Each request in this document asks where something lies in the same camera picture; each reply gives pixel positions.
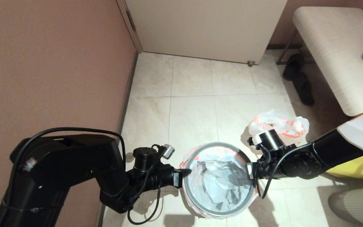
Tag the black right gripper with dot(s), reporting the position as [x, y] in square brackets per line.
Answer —
[258, 170]

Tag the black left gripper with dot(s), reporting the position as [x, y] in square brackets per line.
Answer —
[176, 178]

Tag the white red plastic bin liner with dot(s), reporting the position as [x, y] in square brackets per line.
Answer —
[219, 186]

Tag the white red plastic bag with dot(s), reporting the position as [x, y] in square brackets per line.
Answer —
[279, 124]

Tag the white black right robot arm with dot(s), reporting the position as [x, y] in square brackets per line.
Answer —
[326, 151]

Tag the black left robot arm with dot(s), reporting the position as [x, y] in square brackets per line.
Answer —
[68, 170]

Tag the yellow fabric bag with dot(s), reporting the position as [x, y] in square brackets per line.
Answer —
[348, 167]

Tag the round metal floor drain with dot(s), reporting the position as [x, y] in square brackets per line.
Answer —
[129, 156]

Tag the black slipper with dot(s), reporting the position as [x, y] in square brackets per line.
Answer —
[304, 90]
[293, 65]

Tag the small metal door stopper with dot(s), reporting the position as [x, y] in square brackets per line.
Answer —
[250, 63]

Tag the thin metal table leg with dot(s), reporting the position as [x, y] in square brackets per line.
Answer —
[287, 46]

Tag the beige wood-grain table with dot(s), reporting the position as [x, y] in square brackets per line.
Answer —
[332, 56]

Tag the white door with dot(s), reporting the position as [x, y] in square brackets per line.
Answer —
[206, 28]

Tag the dark door hinge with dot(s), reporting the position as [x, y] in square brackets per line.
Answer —
[132, 22]

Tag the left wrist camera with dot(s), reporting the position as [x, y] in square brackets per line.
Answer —
[168, 150]

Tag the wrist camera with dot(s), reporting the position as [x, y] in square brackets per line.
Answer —
[168, 150]
[252, 141]

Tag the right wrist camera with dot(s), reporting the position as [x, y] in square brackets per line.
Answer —
[252, 141]

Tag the beige door frame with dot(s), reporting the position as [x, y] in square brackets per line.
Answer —
[135, 41]

